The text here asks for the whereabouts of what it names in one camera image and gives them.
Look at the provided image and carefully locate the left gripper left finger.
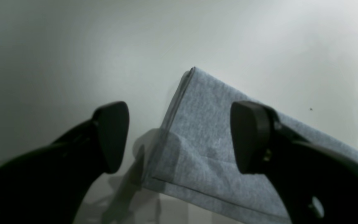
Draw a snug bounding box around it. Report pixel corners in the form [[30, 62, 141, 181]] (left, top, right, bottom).
[[0, 101, 130, 224]]

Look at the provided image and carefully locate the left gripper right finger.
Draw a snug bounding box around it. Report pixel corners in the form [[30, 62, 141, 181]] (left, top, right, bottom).
[[230, 101, 358, 224]]

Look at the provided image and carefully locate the grey T-shirt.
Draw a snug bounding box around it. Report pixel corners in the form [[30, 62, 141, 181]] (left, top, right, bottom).
[[142, 68, 358, 224]]

